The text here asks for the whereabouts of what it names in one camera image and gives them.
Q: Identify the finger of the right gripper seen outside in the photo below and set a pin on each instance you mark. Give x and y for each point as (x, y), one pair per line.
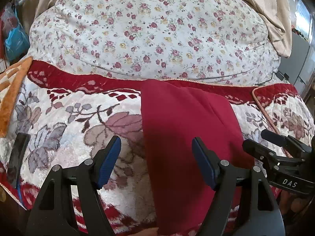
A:
(265, 156)

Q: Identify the orange patterned cloth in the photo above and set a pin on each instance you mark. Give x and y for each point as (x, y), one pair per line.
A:
(11, 80)

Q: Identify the person's right hand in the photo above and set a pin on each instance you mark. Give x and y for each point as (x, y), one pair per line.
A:
(290, 202)

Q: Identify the blue plastic bag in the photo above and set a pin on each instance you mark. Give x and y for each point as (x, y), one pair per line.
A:
(17, 42)

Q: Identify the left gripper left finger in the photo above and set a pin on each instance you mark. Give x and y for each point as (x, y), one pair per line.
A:
(104, 162)

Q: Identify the grey cabinet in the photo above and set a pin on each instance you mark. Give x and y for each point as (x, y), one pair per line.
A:
(299, 67)

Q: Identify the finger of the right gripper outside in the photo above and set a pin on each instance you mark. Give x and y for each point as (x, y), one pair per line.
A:
(293, 146)

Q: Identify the dark red knit garment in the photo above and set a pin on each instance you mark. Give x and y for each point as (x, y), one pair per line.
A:
(173, 114)

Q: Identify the red white floral blanket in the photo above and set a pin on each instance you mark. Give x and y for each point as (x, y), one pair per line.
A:
(62, 118)

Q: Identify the beige curtain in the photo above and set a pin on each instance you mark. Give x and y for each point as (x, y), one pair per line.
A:
(276, 15)

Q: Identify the white floral duvet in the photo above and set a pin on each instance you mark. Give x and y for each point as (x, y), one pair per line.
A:
(222, 41)

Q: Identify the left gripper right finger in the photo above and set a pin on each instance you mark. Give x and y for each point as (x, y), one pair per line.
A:
(207, 161)

